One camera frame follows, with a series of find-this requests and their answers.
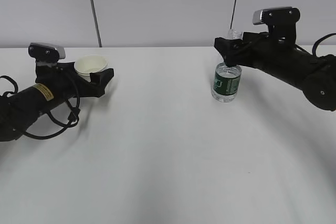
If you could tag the clear water bottle green label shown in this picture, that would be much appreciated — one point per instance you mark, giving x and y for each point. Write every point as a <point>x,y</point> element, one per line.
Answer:
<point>226,82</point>

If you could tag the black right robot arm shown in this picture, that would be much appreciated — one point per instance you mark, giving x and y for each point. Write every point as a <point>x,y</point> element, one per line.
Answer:
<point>313,75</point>

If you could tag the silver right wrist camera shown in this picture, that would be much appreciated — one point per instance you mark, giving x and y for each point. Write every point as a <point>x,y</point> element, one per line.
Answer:
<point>281,22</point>

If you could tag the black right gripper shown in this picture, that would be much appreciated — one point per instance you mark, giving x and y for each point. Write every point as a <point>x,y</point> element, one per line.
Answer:
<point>259,51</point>

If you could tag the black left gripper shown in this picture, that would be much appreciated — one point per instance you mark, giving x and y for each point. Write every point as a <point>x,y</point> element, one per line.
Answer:
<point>64,79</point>

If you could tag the white paper cup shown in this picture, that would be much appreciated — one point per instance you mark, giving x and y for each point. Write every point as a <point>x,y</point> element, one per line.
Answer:
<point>90,64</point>

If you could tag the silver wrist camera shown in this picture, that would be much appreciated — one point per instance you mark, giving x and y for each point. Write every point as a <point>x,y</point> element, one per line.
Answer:
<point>46,54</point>
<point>281,22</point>

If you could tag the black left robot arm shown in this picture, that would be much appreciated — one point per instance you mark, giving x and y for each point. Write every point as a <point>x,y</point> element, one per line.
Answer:
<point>57,92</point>

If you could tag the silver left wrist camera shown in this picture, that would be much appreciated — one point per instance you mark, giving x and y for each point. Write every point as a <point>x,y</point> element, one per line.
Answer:
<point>46,54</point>

